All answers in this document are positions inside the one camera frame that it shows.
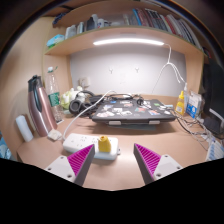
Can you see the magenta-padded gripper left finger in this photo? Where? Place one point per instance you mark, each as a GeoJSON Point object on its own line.
{"type": "Point", "coordinates": [63, 165]}

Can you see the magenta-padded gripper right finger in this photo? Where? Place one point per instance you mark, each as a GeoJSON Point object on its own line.
{"type": "Point", "coordinates": [165, 165]}

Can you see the yellow charger block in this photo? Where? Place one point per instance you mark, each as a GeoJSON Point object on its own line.
{"type": "Point", "coordinates": [104, 145]}

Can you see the white power strip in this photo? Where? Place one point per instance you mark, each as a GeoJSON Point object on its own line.
{"type": "Point", "coordinates": [80, 141]}

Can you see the small white plug adapter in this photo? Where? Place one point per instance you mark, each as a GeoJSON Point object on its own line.
{"type": "Point", "coordinates": [54, 135]}

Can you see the white keyboard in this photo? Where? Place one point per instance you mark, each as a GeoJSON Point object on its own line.
{"type": "Point", "coordinates": [215, 150]}

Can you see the pink thermos flask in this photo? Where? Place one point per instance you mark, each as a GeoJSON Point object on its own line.
{"type": "Point", "coordinates": [41, 113]}

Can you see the black headphones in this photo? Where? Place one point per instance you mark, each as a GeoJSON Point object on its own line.
{"type": "Point", "coordinates": [75, 106]}

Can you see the yellow plastic bottle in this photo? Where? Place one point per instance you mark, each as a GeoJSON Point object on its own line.
{"type": "Point", "coordinates": [180, 106]}

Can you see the blue and white packet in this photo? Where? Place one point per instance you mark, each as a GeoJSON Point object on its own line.
{"type": "Point", "coordinates": [192, 108]}

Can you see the black laptop with stickers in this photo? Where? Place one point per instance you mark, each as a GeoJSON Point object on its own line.
{"type": "Point", "coordinates": [133, 110]}

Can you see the grey laptop stand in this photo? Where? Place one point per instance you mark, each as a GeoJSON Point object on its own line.
{"type": "Point", "coordinates": [115, 122]}

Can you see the pale green plush toy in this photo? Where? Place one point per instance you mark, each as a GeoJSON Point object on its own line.
{"type": "Point", "coordinates": [68, 96]}

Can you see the clear plastic water bottle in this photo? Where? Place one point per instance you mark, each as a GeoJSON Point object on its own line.
{"type": "Point", "coordinates": [53, 96]}

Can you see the clear spray bottle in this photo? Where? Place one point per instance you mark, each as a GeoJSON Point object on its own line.
{"type": "Point", "coordinates": [185, 96]}

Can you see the black monitor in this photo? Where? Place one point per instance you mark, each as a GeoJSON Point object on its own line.
{"type": "Point", "coordinates": [213, 93]}

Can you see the white light bar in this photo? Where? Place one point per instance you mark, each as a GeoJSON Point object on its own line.
{"type": "Point", "coordinates": [128, 41]}

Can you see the wooden shelf with books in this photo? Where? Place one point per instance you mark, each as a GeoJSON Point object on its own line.
{"type": "Point", "coordinates": [140, 16]}

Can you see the white wall socket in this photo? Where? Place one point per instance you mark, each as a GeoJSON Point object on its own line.
{"type": "Point", "coordinates": [84, 82]}

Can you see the wall hook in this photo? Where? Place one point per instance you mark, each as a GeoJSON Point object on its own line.
{"type": "Point", "coordinates": [110, 70]}
{"type": "Point", "coordinates": [137, 70]}

